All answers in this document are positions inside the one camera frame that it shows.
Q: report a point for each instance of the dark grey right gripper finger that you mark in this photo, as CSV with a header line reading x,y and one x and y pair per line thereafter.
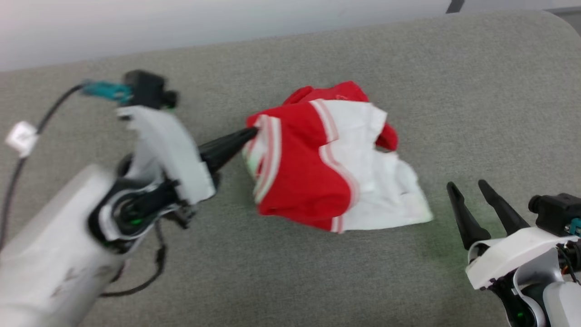
x,y
467,222
506,211

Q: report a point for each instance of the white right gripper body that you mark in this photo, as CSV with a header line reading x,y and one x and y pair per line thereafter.
x,y
513,254

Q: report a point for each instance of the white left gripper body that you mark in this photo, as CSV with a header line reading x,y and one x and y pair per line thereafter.
x,y
170,150

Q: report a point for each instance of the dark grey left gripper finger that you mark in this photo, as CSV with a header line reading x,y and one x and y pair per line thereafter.
x,y
220,159
224,143

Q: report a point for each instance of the red white Bulls jersey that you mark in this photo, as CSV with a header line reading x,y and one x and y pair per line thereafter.
x,y
308,168

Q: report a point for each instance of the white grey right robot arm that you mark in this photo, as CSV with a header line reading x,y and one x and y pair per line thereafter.
x,y
558,299

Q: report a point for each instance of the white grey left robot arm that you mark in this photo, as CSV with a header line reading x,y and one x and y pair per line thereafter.
x,y
50,254

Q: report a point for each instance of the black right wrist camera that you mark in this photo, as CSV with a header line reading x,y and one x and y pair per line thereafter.
x,y
553,211

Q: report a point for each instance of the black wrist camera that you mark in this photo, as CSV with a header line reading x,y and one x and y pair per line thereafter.
x,y
553,211
147,88

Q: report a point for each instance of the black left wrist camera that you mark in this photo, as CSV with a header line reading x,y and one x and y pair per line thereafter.
x,y
147,88

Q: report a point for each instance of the teal right camera connector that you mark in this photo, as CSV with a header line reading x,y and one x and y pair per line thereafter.
x,y
576,225

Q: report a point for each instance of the teal camera connector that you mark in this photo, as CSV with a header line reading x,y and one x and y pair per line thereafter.
x,y
576,225
106,91

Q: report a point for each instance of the teal left camera connector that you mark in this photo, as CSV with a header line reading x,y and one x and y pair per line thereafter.
x,y
106,91

